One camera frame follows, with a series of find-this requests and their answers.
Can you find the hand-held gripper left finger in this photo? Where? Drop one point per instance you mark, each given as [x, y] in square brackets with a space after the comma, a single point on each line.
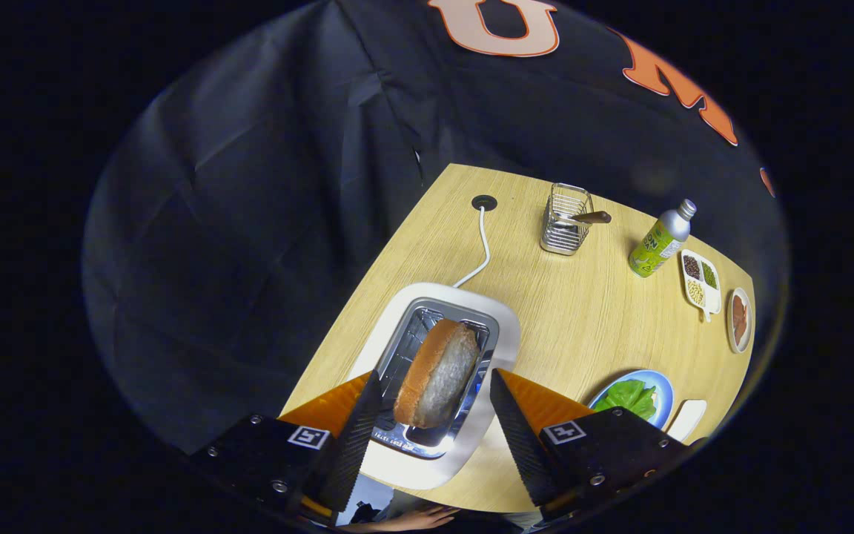
[356, 452]

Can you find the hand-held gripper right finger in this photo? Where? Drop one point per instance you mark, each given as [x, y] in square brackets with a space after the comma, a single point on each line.
[523, 445]

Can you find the plain bread slice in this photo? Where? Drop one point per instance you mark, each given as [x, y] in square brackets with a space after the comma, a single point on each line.
[434, 378]

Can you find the green lettuce leaf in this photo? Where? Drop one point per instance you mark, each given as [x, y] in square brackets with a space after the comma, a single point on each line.
[627, 397]

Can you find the white toaster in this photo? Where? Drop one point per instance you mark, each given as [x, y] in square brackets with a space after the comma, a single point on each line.
[501, 319]

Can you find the blue round plate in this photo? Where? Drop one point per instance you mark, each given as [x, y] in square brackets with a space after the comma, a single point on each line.
[660, 393]

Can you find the white square plate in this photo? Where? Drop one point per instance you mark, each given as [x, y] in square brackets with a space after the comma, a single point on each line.
[686, 419]

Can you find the pile of yellow soybeans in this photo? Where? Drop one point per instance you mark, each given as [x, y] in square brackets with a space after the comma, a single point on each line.
[696, 294]

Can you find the metal bottle with green label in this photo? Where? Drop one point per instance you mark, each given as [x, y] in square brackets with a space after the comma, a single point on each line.
[657, 248]

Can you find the white oval plate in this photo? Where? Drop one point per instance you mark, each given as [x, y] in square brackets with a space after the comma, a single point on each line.
[729, 326]

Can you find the white divided dish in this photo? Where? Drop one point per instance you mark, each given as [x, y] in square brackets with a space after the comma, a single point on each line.
[712, 300]

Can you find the pile of dark red beans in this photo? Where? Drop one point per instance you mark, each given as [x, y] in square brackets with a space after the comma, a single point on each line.
[692, 267]

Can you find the brown meat slice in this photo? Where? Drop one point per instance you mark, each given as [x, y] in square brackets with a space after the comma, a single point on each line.
[740, 319]

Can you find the pile of green beans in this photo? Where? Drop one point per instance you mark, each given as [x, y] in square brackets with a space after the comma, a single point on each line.
[709, 275]

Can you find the black backdrop cloth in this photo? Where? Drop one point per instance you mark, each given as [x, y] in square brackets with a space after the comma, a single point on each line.
[249, 222]

